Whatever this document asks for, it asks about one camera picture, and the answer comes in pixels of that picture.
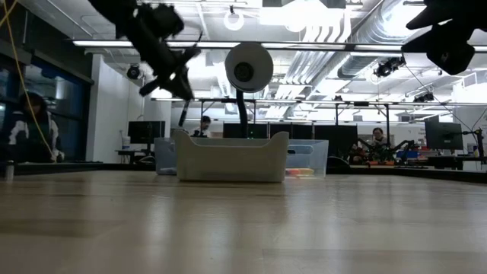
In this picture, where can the clear transparent plastic bin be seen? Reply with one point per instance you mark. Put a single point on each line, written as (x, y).
(310, 156)

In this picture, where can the orange highlighter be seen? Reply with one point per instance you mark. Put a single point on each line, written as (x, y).
(300, 172)

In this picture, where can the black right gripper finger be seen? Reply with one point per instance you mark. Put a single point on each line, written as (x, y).
(449, 49)
(433, 21)

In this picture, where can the smoky transparent plastic bin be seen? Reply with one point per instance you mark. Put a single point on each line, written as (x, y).
(165, 154)

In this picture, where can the black overhead light bar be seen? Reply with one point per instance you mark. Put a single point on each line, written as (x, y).
(352, 47)

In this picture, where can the grey opaque plastic bin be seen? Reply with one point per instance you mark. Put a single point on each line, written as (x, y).
(232, 160)

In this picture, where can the person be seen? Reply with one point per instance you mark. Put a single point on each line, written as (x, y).
(36, 129)
(378, 137)
(203, 130)

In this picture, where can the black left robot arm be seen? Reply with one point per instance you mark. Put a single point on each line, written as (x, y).
(114, 15)

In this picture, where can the small white post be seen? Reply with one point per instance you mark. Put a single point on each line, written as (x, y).
(9, 171)

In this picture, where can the black equipment stand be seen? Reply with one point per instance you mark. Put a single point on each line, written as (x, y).
(480, 148)

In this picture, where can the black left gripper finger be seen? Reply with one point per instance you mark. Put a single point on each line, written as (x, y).
(160, 84)
(184, 76)

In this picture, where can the black desk lamp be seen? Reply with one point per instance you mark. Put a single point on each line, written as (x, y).
(249, 66)

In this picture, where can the black Expo marker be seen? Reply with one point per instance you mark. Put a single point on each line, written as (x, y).
(184, 114)

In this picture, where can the black hanging camera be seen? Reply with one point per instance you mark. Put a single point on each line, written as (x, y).
(424, 97)
(389, 67)
(134, 72)

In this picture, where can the white jug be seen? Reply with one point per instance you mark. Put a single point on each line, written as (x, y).
(126, 141)

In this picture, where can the black computer monitor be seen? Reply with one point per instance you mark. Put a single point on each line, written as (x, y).
(258, 131)
(146, 132)
(443, 136)
(336, 139)
(291, 129)

